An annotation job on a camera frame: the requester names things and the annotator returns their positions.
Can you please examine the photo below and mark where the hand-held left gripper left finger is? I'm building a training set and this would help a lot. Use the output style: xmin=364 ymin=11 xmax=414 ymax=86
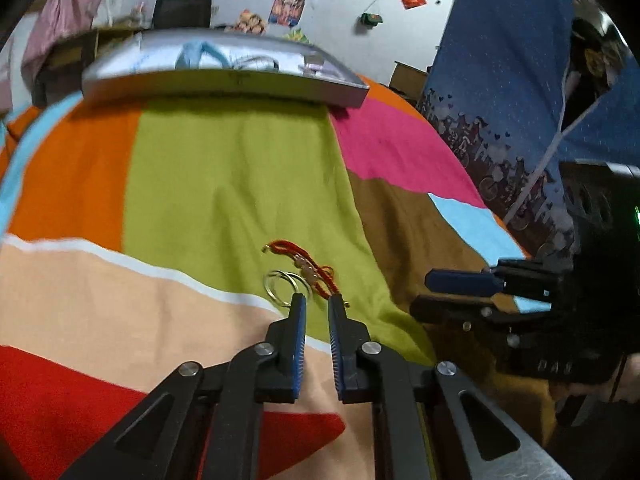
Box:
xmin=60 ymin=292 xmax=308 ymax=480

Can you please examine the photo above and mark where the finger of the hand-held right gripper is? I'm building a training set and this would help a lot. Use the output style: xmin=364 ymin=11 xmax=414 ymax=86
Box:
xmin=410 ymin=294 xmax=523 ymax=337
xmin=425 ymin=259 xmax=556 ymax=302

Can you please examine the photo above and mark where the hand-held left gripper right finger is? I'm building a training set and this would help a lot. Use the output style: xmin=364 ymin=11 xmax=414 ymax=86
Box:
xmin=327 ymin=295 xmax=576 ymax=480

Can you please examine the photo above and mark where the silver double ring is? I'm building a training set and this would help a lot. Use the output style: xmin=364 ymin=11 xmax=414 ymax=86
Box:
xmin=265 ymin=270 xmax=310 ymax=308

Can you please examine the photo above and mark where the red string bracelet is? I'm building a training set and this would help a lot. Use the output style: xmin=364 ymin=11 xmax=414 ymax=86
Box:
xmin=263 ymin=240 xmax=343 ymax=297

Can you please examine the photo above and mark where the silver metal tray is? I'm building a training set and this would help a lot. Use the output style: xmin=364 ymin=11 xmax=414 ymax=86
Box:
xmin=81 ymin=29 xmax=371 ymax=108

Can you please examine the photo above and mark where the colourful patchwork blanket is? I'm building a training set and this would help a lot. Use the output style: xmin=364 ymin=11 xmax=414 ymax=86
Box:
xmin=0 ymin=76 xmax=556 ymax=480

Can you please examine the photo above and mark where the blue printed bed curtain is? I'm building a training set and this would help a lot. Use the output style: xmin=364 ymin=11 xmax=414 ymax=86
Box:
xmin=416 ymin=0 xmax=640 ymax=261

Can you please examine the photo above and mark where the wooden cabinet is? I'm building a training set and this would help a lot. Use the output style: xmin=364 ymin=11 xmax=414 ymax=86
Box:
xmin=390 ymin=61 xmax=430 ymax=102

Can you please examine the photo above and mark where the beige hair claw clip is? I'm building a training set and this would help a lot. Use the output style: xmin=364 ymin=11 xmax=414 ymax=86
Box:
xmin=299 ymin=55 xmax=337 ymax=80

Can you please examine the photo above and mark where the green hanging pouch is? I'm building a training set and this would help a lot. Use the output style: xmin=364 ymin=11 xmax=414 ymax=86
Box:
xmin=361 ymin=0 xmax=384 ymax=28

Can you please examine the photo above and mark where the blue fabric scrunchie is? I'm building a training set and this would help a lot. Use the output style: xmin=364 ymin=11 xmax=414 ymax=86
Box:
xmin=175 ymin=40 xmax=232 ymax=70

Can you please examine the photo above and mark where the black office chair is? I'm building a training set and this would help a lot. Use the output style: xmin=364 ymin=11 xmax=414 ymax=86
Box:
xmin=152 ymin=0 xmax=213 ymax=30

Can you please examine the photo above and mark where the wooden desk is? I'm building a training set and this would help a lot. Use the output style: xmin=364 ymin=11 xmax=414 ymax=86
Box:
xmin=31 ymin=27 xmax=143 ymax=106

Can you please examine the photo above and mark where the pink curtain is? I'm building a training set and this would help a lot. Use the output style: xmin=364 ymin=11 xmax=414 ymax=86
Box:
xmin=20 ymin=0 xmax=121 ymax=81

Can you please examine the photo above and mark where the cartoon family wall poster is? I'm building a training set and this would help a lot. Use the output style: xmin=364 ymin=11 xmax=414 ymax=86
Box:
xmin=234 ymin=9 xmax=267 ymax=36

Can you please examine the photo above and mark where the cartoon fighter wall poster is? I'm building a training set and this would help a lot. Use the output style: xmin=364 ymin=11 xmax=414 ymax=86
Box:
xmin=268 ymin=0 xmax=307 ymax=27

